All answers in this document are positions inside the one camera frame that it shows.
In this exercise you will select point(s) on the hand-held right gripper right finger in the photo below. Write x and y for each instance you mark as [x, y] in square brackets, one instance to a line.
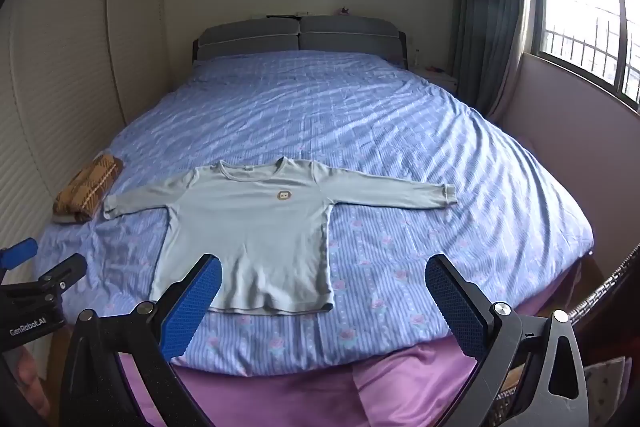
[457, 307]

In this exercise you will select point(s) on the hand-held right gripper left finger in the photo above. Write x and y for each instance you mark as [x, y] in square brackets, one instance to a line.
[192, 307]

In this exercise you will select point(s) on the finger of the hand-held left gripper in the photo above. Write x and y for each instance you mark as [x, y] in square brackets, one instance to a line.
[17, 253]
[62, 272]

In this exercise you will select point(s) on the pale green long-sleeve shirt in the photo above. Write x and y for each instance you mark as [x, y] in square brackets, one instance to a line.
[250, 232]

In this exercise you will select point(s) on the person's left hand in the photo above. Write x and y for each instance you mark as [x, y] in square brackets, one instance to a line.
[34, 387]

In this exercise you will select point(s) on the brown plaid folded garment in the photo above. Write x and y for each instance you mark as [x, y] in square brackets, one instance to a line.
[90, 187]

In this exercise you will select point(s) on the purple bed sheet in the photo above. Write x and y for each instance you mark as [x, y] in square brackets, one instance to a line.
[300, 402]

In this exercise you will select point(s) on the dark wicker chair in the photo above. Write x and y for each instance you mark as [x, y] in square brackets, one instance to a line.
[612, 287]

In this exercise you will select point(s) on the pale patterned cloth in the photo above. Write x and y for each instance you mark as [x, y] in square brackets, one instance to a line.
[607, 382]

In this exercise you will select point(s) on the cream louvered wardrobe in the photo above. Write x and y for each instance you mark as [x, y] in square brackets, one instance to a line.
[75, 57]

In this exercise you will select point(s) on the blue floral bed sheet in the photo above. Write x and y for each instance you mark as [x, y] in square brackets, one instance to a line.
[375, 117]

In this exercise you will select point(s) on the white nightstand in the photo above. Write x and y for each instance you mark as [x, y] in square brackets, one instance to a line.
[437, 79]

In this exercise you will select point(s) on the grey padded bed headboard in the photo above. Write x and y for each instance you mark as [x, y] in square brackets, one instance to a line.
[300, 34]

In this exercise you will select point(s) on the grey-green curtain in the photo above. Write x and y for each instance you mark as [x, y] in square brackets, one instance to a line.
[487, 7]

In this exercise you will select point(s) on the dark flat object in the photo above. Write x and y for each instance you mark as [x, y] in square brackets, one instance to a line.
[280, 15]

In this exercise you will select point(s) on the barred window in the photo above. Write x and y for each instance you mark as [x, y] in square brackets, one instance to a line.
[580, 7]

